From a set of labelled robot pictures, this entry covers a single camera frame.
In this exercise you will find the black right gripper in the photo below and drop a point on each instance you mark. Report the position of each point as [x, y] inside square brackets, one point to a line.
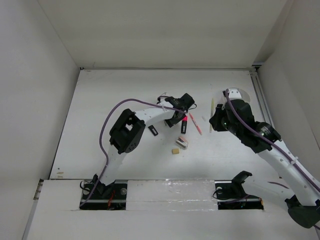
[215, 121]

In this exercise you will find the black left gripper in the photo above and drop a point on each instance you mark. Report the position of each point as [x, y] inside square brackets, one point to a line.
[172, 122]

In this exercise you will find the thin pink highlighter pen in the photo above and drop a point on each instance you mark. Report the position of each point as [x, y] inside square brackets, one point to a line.
[195, 124]

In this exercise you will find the yellow highlighter pen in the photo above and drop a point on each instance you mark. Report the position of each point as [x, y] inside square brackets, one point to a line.
[212, 111]

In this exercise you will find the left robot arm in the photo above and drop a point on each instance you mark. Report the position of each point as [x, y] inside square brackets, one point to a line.
[127, 131]

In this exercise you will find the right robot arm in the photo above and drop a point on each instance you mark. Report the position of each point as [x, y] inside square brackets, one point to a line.
[299, 196]

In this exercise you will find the pink black thick highlighter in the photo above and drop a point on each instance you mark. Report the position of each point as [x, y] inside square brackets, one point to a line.
[184, 123]

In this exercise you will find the white round compartment container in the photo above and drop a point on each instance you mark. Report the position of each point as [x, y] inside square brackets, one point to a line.
[243, 95]

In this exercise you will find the pink eraser in sleeve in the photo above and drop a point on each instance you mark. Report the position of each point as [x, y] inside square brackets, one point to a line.
[182, 142]

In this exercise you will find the blue black thick highlighter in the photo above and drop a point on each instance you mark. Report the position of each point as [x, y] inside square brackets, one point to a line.
[153, 130]

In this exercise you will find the small tan eraser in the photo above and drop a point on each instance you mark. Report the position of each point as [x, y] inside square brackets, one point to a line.
[175, 151]

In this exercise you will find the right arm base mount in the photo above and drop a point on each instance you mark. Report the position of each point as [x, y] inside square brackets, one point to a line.
[230, 194]

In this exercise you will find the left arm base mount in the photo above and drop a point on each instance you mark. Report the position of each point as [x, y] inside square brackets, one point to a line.
[110, 198]

